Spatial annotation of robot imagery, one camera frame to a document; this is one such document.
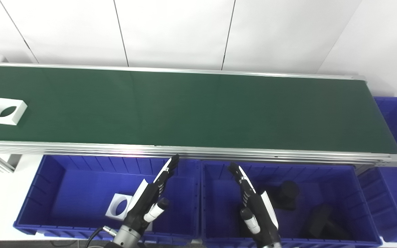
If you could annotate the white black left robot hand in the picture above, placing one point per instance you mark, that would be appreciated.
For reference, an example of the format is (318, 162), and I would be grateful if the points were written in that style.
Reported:
(150, 196)

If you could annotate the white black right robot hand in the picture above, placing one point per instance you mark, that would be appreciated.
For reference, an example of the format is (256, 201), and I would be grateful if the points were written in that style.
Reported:
(258, 210)

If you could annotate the white square part with hole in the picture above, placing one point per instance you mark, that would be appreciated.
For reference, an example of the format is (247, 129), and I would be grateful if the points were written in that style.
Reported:
(20, 113)
(110, 212)
(150, 226)

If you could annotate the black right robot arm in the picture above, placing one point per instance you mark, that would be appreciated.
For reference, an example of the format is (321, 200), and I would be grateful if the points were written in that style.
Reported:
(271, 245)

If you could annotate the black cylinder part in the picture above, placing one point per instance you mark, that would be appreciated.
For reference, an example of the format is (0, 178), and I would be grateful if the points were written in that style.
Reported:
(288, 193)

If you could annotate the blue bin with black parts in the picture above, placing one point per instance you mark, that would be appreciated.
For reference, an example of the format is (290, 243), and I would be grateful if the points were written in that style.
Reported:
(219, 193)

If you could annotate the blue bin with white parts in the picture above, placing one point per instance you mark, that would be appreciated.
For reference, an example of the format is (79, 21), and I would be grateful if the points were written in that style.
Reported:
(81, 193)

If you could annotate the green conveyor belt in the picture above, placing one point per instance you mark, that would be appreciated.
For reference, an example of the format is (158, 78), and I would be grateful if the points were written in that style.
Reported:
(219, 151)
(198, 110)

